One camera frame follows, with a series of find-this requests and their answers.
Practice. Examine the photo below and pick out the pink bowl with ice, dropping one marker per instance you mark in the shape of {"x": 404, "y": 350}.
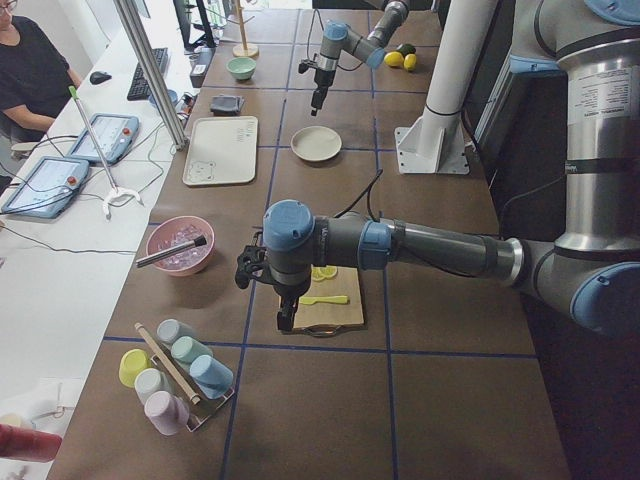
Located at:
{"x": 176, "y": 232}

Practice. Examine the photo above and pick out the red bottle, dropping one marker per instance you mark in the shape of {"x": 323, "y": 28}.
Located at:
{"x": 28, "y": 445}

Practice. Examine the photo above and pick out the aluminium frame post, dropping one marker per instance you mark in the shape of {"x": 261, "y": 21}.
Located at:
{"x": 136, "y": 33}

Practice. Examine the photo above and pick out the green lime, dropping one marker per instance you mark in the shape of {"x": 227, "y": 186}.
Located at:
{"x": 406, "y": 49}

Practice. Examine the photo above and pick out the yellow lemon upper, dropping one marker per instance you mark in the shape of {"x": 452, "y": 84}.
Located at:
{"x": 394, "y": 59}

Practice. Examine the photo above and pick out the metal black-tipped stirrer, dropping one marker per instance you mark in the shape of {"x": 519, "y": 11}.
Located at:
{"x": 168, "y": 252}

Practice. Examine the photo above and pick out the blue teach pendant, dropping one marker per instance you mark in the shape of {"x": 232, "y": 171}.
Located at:
{"x": 48, "y": 189}
{"x": 115, "y": 134}

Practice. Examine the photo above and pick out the grey-blue cup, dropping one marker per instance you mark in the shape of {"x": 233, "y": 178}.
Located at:
{"x": 170, "y": 330}

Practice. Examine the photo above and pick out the cream round plate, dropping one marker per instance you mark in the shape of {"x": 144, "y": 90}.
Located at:
{"x": 316, "y": 143}

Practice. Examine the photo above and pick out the yellow lemon lower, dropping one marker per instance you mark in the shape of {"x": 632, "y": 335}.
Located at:
{"x": 410, "y": 62}

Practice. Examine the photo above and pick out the person in black shirt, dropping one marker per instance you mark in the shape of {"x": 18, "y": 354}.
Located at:
{"x": 35, "y": 78}

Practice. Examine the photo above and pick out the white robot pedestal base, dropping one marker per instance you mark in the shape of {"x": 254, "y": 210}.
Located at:
{"x": 434, "y": 144}

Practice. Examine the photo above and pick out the white grabber stick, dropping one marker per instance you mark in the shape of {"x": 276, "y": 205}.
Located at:
{"x": 116, "y": 192}

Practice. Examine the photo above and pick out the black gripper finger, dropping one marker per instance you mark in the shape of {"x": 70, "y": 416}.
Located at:
{"x": 286, "y": 315}
{"x": 317, "y": 102}

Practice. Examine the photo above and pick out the yellow cup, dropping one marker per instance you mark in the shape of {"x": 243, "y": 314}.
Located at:
{"x": 132, "y": 363}

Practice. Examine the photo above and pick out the mint green cup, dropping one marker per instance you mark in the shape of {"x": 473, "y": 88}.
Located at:
{"x": 186, "y": 349}

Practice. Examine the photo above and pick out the pink cup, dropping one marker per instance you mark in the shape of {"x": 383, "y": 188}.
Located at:
{"x": 167, "y": 412}

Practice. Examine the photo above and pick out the blue teach pendant far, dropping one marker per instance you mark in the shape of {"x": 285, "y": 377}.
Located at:
{"x": 115, "y": 134}

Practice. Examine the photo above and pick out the lemon slice bottom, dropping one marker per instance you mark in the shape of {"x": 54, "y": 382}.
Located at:
{"x": 329, "y": 272}

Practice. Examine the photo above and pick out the white bear tray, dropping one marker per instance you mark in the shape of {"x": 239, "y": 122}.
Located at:
{"x": 222, "y": 151}

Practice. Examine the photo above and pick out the bamboo cutting board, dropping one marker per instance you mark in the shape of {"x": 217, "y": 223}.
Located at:
{"x": 327, "y": 320}

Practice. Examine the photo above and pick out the blue teach pendant near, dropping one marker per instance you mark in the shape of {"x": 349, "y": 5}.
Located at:
{"x": 48, "y": 189}

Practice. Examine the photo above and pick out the black computer mouse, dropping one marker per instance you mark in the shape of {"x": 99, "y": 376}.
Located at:
{"x": 99, "y": 77}

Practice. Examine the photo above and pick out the yellow lemon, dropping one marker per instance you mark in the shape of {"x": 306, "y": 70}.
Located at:
{"x": 394, "y": 59}
{"x": 410, "y": 62}

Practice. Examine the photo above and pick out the white cup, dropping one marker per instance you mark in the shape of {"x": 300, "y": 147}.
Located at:
{"x": 150, "y": 381}

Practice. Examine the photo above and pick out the yellow plastic knife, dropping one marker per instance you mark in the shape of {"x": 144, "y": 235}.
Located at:
{"x": 312, "y": 300}

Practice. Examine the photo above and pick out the light blue cup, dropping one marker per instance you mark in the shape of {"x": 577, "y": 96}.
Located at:
{"x": 213, "y": 377}

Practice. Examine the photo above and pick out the white wire cup rack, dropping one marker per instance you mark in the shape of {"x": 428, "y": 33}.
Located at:
{"x": 206, "y": 409}

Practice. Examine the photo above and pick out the wooden mug stand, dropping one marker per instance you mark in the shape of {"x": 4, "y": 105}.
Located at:
{"x": 244, "y": 48}

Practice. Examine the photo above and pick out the grey folded cloth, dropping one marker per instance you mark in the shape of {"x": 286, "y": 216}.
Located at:
{"x": 226, "y": 105}

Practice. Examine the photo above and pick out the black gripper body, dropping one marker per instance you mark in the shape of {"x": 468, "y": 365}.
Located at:
{"x": 291, "y": 289}
{"x": 320, "y": 81}

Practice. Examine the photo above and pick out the mint green bowl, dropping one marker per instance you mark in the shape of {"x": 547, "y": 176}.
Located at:
{"x": 241, "y": 68}

